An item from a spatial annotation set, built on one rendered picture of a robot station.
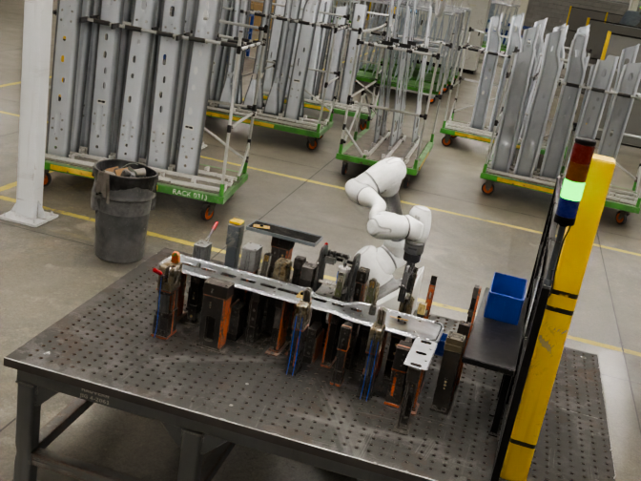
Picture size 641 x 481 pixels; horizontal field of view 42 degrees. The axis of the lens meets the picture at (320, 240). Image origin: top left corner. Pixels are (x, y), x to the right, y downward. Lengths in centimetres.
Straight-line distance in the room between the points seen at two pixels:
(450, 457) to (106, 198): 376
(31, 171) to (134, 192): 118
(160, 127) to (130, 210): 182
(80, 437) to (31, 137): 332
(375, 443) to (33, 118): 458
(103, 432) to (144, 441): 22
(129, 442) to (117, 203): 244
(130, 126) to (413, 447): 544
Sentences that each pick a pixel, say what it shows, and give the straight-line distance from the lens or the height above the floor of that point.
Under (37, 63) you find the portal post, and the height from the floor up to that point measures 133.
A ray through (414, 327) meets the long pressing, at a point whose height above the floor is 100.
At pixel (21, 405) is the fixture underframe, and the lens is 391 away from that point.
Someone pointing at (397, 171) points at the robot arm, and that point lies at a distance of 412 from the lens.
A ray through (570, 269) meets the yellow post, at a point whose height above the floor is 160.
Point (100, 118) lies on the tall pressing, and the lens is 833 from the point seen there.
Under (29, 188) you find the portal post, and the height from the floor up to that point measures 29.
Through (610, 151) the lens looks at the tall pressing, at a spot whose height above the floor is 78.
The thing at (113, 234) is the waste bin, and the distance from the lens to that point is 655.
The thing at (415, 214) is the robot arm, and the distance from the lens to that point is 360.
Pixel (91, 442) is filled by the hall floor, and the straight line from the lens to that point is 451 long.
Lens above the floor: 251
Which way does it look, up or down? 19 degrees down
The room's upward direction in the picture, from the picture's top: 10 degrees clockwise
